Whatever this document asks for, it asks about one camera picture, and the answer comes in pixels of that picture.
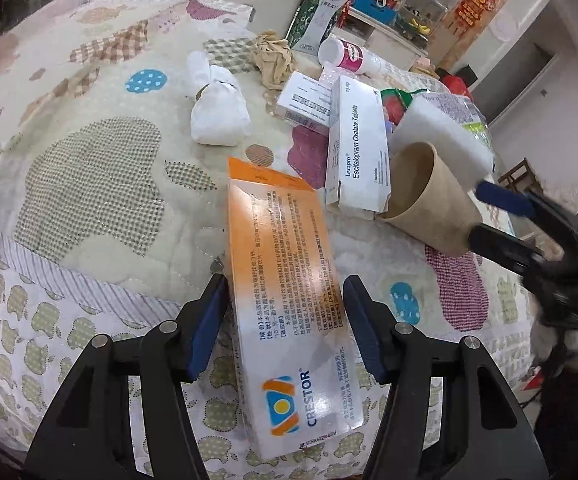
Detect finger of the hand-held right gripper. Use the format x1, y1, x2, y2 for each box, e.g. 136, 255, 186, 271
474, 180, 578, 246
469, 222, 564, 281

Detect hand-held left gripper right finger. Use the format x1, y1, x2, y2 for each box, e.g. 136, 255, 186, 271
341, 274, 550, 480

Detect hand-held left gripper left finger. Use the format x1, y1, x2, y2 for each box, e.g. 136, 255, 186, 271
22, 272, 230, 480

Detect brown paper cup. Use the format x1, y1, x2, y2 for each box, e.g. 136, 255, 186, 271
380, 141, 484, 257

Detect orange medicine box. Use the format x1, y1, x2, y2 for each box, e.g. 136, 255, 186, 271
225, 156, 365, 461

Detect long white medicine box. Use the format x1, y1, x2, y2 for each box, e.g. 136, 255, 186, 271
323, 75, 392, 220

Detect wooden stool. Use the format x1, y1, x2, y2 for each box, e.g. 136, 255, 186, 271
499, 157, 534, 196

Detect white foam block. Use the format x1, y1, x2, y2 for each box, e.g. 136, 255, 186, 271
391, 94, 496, 191

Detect red carry bag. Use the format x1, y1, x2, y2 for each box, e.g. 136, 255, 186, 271
441, 75, 474, 101

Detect patchwork quilt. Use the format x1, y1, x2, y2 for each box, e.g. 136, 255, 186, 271
0, 0, 544, 480

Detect white TV cabinet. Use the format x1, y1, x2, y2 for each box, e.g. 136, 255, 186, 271
166, 0, 427, 68

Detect bananas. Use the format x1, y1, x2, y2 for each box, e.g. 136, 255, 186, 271
401, 15, 432, 33

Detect red knot decoration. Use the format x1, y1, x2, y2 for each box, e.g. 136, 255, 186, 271
451, 0, 500, 36

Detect white pill bottle pink label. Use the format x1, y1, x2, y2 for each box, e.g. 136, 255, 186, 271
317, 36, 395, 78

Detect small white medicine box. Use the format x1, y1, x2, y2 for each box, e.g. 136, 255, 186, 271
275, 71, 334, 136

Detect blue storage box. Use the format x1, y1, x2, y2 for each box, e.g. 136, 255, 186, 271
351, 0, 400, 13

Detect green white carton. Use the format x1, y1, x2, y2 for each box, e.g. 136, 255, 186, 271
284, 0, 352, 53

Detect crumpled brown paper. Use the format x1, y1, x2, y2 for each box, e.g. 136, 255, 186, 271
253, 30, 296, 92

